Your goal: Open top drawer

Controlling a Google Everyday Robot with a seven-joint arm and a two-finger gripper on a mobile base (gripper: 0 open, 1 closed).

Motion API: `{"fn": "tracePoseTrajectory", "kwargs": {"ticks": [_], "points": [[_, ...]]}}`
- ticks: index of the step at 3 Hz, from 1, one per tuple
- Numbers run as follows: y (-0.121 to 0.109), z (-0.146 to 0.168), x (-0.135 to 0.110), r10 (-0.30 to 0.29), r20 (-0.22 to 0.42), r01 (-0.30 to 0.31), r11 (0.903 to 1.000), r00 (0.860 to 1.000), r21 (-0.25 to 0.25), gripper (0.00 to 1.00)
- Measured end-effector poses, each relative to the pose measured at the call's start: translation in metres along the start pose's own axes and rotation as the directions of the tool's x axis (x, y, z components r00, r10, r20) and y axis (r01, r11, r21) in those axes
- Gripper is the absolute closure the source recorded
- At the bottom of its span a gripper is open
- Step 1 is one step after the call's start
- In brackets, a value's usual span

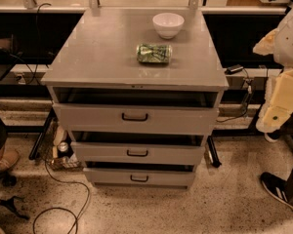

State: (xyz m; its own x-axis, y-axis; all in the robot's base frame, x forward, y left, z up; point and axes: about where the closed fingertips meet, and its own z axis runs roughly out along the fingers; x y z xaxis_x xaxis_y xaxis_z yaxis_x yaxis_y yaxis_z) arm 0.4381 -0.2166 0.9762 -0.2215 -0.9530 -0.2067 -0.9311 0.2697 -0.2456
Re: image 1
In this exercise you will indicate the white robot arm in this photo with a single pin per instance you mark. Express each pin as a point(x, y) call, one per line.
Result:
point(279, 42)

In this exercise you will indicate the grey bottom drawer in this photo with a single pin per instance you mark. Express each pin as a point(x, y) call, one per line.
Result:
point(139, 177)

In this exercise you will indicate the white ceramic bowl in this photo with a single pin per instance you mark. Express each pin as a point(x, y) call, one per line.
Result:
point(168, 25)

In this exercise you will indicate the black chair base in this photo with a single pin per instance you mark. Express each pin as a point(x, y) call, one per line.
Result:
point(7, 181)

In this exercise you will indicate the grey top drawer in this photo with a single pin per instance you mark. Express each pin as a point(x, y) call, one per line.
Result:
point(136, 119)

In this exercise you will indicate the grey drawer cabinet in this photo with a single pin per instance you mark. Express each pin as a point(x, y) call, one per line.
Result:
point(98, 66)

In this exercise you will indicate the grey middle drawer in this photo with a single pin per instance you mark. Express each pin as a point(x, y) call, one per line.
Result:
point(138, 153)

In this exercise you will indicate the black white sneaker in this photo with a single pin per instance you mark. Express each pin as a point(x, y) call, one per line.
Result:
point(280, 189)

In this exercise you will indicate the wire basket with items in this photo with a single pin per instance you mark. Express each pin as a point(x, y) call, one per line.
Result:
point(60, 155)

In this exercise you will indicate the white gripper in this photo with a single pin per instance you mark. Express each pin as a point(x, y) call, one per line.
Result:
point(290, 38)

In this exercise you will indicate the black power adapter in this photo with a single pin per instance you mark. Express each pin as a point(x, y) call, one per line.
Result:
point(234, 69)

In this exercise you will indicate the tan shoe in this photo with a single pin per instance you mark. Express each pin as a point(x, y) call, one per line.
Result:
point(8, 160)

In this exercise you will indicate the green drink can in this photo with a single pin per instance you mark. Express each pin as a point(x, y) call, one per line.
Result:
point(154, 53)

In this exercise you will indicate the grey drawer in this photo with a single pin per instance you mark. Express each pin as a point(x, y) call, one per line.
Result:
point(138, 153)
point(136, 119)
point(139, 177)

